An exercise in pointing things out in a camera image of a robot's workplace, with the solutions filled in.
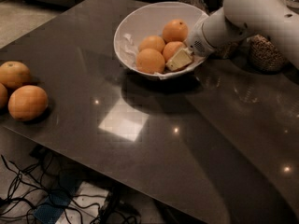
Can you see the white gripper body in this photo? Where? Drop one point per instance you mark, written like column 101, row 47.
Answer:
column 196, row 42

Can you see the blue mat on floor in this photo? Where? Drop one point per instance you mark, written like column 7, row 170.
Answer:
column 58, row 200

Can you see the glass jar of grains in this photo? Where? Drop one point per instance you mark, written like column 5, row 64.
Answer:
column 264, row 56

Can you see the large front orange on table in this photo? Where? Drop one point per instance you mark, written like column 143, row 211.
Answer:
column 27, row 103

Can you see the glass jar of nuts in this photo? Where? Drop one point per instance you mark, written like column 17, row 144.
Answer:
column 226, row 51

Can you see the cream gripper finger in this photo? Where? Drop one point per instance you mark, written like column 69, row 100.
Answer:
column 179, row 60

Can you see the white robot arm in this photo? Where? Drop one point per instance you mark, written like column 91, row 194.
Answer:
column 239, row 19

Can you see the white bowl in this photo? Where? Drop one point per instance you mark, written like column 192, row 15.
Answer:
column 172, row 7

